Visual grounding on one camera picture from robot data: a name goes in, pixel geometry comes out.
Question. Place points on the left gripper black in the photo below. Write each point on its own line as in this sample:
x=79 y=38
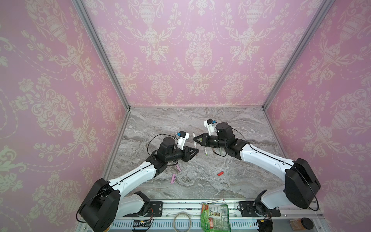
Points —
x=187 y=153

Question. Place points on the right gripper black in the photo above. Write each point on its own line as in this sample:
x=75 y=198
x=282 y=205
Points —
x=206 y=139

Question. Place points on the white marker pink tip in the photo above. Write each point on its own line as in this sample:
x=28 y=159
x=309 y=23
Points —
x=214 y=201

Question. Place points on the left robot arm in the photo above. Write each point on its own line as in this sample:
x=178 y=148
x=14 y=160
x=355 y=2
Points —
x=108 y=199

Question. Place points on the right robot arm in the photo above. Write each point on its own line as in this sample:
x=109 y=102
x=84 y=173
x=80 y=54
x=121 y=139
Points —
x=300 y=183

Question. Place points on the green snack bag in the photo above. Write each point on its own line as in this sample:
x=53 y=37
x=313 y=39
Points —
x=215 y=218

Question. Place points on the brown jar black lid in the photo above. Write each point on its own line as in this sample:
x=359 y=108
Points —
x=301 y=224

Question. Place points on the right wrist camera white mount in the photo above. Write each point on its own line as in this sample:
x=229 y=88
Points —
x=210 y=124

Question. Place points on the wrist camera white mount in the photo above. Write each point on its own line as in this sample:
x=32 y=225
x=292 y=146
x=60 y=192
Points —
x=182 y=138
x=210 y=124

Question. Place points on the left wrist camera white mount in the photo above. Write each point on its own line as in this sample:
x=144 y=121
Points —
x=182 y=138

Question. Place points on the aluminium front rail frame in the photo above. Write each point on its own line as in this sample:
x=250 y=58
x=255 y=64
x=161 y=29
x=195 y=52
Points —
x=184 y=216

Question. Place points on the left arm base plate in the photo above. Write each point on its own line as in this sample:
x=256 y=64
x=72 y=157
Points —
x=154 y=209

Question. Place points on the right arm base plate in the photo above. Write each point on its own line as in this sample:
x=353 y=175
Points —
x=251 y=209

